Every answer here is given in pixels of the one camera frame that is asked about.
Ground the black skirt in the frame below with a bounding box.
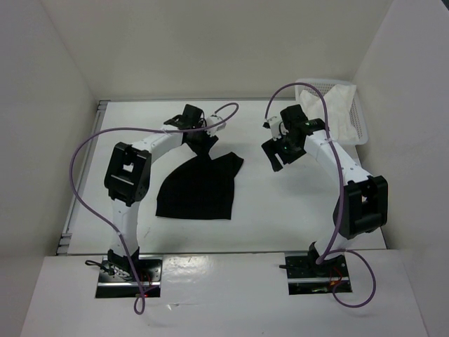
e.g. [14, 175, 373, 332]
[155, 136, 244, 220]

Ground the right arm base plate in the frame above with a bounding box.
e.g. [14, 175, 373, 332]
[279, 251, 352, 296]

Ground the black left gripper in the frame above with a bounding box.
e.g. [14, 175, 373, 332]
[186, 120, 218, 158]

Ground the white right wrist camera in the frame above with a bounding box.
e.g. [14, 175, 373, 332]
[262, 116, 287, 140]

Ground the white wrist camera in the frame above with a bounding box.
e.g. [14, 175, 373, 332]
[203, 114, 226, 137]
[262, 116, 287, 140]

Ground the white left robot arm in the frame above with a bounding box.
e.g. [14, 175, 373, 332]
[104, 105, 226, 281]

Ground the white skirt in basket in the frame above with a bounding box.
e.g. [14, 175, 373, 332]
[297, 84, 359, 145]

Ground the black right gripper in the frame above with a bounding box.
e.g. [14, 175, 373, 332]
[262, 130, 307, 172]

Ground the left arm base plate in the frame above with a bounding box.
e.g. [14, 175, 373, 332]
[86, 255, 165, 299]

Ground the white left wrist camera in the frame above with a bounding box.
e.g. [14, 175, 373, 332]
[203, 114, 226, 137]

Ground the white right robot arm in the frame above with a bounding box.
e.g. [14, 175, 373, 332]
[262, 105, 388, 277]

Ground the white plastic basket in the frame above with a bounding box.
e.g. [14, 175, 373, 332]
[295, 79, 368, 145]

